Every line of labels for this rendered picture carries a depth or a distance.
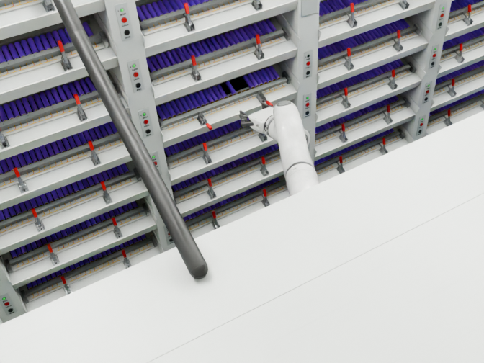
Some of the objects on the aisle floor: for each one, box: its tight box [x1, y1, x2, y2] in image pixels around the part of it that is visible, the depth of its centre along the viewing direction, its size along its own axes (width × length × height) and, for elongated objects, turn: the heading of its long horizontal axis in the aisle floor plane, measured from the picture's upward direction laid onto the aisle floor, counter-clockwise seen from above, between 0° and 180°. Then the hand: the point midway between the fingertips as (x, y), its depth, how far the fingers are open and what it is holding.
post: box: [94, 0, 176, 252], centre depth 227 cm, size 20×9×181 cm, turn 33°
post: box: [402, 0, 452, 142], centre depth 272 cm, size 20×9×181 cm, turn 33°
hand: (253, 110), depth 208 cm, fingers open, 8 cm apart
